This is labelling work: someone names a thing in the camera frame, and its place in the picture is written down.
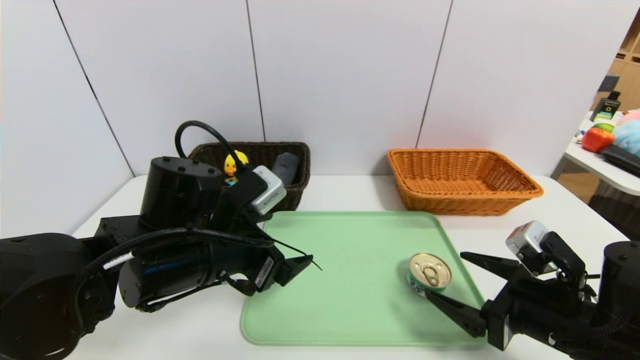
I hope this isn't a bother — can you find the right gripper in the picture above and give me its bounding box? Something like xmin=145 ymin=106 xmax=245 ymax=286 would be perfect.
xmin=424 ymin=251 xmax=595 ymax=352

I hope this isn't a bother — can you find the gold-lid can green label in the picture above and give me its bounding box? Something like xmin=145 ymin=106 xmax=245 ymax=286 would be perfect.
xmin=407 ymin=252 xmax=453 ymax=300

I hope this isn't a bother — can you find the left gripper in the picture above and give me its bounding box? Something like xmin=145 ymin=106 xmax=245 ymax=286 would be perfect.
xmin=214 ymin=241 xmax=314 ymax=294

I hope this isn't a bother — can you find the red apple toy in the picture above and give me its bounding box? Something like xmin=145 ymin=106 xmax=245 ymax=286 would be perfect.
xmin=581 ymin=126 xmax=616 ymax=153

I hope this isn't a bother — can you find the light green plastic tray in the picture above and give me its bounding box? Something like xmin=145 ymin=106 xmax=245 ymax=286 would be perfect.
xmin=240 ymin=210 xmax=498 ymax=347

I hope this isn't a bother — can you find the orange wicker basket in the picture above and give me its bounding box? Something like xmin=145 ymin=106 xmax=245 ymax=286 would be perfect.
xmin=387 ymin=148 xmax=545 ymax=217

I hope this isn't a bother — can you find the black left camera cable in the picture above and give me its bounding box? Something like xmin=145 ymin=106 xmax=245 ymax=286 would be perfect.
xmin=174 ymin=120 xmax=247 ymax=174

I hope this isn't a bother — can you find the wooden shelf unit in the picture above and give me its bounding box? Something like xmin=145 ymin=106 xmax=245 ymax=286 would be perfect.
xmin=592 ymin=7 xmax=640 ymax=113

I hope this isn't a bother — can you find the yellow duck toy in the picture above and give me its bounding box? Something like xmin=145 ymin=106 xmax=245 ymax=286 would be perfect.
xmin=223 ymin=150 xmax=250 ymax=186

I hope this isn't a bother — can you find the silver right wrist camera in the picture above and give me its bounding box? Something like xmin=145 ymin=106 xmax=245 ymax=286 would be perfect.
xmin=505 ymin=220 xmax=551 ymax=257

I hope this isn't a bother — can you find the white side table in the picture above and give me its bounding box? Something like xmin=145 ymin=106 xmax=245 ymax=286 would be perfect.
xmin=550 ymin=111 xmax=640 ymax=197

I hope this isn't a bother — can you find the blue fluffy toy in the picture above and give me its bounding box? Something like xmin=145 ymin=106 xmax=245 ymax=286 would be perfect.
xmin=612 ymin=120 xmax=640 ymax=157

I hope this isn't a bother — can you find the dark grey box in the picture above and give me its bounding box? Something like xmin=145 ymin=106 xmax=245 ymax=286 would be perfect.
xmin=598 ymin=73 xmax=621 ymax=94

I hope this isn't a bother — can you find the black bottle with label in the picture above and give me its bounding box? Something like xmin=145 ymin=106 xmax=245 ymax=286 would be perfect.
xmin=590 ymin=91 xmax=622 ymax=122

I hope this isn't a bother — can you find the thin black wire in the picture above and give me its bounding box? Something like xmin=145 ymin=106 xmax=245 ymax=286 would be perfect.
xmin=245 ymin=215 xmax=324 ymax=272

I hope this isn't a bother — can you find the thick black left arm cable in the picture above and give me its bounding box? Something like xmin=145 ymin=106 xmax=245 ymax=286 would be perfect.
xmin=75 ymin=227 xmax=276 ymax=301

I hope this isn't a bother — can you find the dark brown wicker basket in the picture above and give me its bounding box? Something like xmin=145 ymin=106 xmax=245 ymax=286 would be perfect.
xmin=187 ymin=141 xmax=311 ymax=213

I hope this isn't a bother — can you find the flat black pad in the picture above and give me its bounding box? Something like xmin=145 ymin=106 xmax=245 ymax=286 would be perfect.
xmin=600 ymin=144 xmax=640 ymax=177

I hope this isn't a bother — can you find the dark grey towel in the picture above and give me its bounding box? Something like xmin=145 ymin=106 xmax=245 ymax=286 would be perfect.
xmin=271 ymin=152 xmax=301 ymax=187

